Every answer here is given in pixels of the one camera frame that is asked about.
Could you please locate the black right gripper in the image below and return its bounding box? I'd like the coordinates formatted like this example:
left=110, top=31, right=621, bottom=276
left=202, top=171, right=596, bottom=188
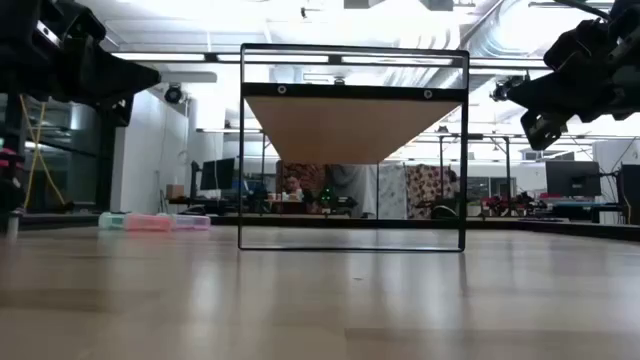
left=507, top=0, right=640, bottom=151

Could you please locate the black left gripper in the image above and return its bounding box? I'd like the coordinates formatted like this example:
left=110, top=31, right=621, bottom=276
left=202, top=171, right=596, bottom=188
left=0, top=0, right=162, bottom=128

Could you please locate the teal plastic block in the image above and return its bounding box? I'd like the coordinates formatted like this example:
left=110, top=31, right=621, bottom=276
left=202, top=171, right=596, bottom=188
left=97, top=211, right=127, bottom=231

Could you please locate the pink plastic block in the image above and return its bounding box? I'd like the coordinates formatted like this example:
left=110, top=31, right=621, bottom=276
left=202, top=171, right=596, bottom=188
left=123, top=213, right=175, bottom=233

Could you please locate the long ceiling light strip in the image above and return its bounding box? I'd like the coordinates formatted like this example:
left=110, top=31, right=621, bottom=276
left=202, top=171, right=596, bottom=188
left=110, top=51, right=551, bottom=70

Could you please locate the black round ceiling spotlight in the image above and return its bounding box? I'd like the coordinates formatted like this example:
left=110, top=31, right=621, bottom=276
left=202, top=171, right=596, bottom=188
left=163, top=83, right=185, bottom=105

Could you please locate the black track spotlight cluster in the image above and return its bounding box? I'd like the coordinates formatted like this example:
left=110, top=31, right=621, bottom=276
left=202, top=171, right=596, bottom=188
left=490, top=74, right=526, bottom=103

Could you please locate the black computer monitor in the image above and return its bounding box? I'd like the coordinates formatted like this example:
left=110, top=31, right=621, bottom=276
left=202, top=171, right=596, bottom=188
left=619, top=163, right=640, bottom=225
left=199, top=157, right=236, bottom=191
left=544, top=160, right=602, bottom=198

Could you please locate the dark background desk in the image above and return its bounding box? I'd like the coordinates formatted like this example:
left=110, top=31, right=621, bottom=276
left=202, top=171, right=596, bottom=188
left=168, top=196, right=241, bottom=217
left=549, top=199, right=624, bottom=225

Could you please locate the black office chair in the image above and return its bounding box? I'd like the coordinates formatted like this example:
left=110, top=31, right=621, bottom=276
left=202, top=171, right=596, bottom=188
left=432, top=197, right=461, bottom=220

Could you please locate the dark floral cloth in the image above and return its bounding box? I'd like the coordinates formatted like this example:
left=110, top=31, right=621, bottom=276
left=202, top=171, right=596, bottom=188
left=405, top=164, right=459, bottom=220

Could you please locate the white patterned cloth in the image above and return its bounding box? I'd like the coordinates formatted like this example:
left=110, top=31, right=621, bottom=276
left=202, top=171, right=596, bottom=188
left=377, top=163, right=409, bottom=220

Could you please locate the person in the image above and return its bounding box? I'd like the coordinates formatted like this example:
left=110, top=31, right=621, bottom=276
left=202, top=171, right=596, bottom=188
left=282, top=173, right=307, bottom=202

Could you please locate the red mandala cloth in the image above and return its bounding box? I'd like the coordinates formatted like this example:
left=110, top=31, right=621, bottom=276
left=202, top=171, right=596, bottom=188
left=275, top=160, right=327, bottom=214

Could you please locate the grey hanging cloth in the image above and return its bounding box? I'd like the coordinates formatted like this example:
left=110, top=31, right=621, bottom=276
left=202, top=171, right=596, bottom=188
left=327, top=163, right=378, bottom=219

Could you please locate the background robot green light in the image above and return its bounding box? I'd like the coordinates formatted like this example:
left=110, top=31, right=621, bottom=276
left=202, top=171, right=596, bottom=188
left=317, top=185, right=359, bottom=217

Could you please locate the yellow cable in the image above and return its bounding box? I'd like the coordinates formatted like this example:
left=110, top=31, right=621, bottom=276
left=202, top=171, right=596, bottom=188
left=18, top=94, right=69, bottom=209

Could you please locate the black metal workstation frame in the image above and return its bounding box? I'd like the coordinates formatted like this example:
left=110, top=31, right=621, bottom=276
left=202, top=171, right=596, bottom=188
left=412, top=130, right=514, bottom=219

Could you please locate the black aluminium rig frame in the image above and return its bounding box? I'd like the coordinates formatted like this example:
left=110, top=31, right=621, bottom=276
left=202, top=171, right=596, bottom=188
left=0, top=212, right=640, bottom=243

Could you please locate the grey cylindrical post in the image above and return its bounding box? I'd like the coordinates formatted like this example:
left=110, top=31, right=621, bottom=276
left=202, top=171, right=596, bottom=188
left=5, top=208, right=25, bottom=240

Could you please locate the wooden shelf black metal frame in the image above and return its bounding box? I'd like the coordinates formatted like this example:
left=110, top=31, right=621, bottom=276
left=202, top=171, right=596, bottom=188
left=238, top=42, right=470, bottom=253

